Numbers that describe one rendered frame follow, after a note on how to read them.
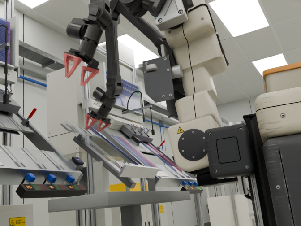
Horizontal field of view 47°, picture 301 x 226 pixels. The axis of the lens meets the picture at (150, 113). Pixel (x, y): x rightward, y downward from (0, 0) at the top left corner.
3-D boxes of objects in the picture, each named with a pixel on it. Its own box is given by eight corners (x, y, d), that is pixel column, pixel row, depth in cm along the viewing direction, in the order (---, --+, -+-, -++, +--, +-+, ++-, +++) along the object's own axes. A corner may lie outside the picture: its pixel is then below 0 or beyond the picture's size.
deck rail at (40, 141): (76, 185, 159) (83, 174, 158) (74, 185, 157) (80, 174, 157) (2, 109, 195) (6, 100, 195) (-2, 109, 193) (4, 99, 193)
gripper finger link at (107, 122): (88, 127, 184) (96, 112, 183) (96, 129, 190) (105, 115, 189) (96, 133, 181) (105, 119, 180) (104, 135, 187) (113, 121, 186)
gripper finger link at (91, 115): (79, 125, 178) (88, 110, 177) (88, 127, 184) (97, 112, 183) (87, 132, 175) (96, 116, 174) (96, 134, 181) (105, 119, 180)
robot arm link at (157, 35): (110, -11, 165) (122, -7, 174) (97, 13, 171) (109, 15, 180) (176, 47, 152) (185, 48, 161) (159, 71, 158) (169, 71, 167)
